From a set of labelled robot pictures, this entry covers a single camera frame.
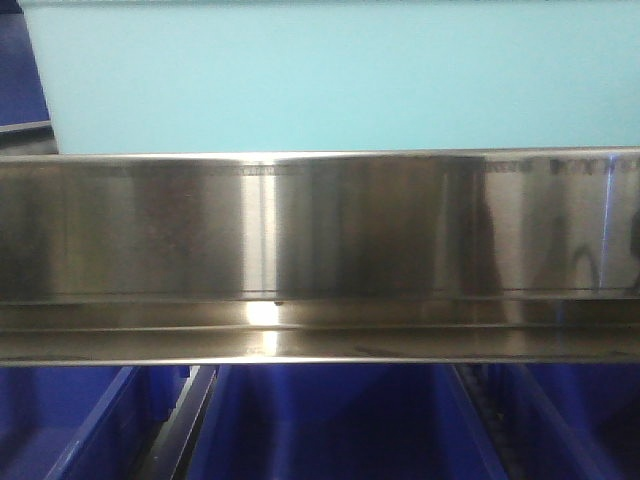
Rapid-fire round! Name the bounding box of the light blue plastic bin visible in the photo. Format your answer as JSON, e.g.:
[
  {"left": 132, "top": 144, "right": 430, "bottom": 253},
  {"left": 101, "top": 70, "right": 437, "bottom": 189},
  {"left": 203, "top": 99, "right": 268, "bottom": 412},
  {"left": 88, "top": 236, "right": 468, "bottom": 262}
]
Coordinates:
[{"left": 22, "top": 1, "right": 639, "bottom": 153}]

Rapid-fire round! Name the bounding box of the blue bin lower center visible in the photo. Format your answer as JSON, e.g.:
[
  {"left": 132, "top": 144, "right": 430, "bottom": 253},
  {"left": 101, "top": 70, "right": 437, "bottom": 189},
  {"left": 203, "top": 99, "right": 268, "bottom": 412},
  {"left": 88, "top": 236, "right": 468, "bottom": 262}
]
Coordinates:
[{"left": 187, "top": 364, "right": 506, "bottom": 479}]

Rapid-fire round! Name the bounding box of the blue bin lower right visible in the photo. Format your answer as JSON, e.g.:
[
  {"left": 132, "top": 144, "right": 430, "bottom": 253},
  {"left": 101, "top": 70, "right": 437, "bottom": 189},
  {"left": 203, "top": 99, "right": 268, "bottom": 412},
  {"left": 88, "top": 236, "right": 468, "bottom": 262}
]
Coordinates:
[{"left": 482, "top": 363, "right": 639, "bottom": 479}]

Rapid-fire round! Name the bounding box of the blue bin lower left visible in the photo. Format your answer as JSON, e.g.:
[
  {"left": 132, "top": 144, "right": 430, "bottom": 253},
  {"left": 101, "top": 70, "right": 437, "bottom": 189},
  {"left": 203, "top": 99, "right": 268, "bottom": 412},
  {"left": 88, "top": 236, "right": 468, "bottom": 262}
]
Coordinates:
[{"left": 1, "top": 366, "right": 190, "bottom": 479}]

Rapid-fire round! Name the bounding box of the dark blue bin upper left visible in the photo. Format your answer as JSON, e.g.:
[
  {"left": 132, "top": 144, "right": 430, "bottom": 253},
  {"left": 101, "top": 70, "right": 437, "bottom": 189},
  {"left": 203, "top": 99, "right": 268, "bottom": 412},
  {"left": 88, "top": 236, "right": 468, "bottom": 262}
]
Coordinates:
[{"left": 1, "top": 1, "right": 49, "bottom": 126}]

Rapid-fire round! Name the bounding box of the stainless steel shelf front rail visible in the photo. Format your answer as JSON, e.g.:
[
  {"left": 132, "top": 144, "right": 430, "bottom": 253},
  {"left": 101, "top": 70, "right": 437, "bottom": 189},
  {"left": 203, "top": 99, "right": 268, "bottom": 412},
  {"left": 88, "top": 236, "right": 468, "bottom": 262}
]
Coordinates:
[{"left": 1, "top": 147, "right": 639, "bottom": 366}]

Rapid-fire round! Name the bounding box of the right roller track rail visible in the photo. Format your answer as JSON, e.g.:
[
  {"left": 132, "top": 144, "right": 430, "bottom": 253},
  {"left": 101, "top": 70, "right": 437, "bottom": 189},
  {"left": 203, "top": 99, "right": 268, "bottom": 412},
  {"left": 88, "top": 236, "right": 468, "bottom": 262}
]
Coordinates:
[{"left": 455, "top": 364, "right": 527, "bottom": 480}]

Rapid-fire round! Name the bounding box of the roller track rail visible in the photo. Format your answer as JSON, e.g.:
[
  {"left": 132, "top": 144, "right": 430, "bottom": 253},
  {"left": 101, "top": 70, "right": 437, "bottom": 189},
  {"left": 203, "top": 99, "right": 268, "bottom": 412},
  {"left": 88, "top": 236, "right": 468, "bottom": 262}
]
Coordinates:
[
  {"left": 455, "top": 364, "right": 527, "bottom": 480},
  {"left": 132, "top": 365, "right": 218, "bottom": 479}
]

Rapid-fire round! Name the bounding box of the left roller track rail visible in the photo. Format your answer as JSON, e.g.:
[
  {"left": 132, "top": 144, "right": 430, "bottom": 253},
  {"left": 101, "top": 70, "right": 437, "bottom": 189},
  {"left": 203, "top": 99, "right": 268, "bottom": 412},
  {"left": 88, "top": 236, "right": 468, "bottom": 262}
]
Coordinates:
[{"left": 132, "top": 365, "right": 218, "bottom": 479}]

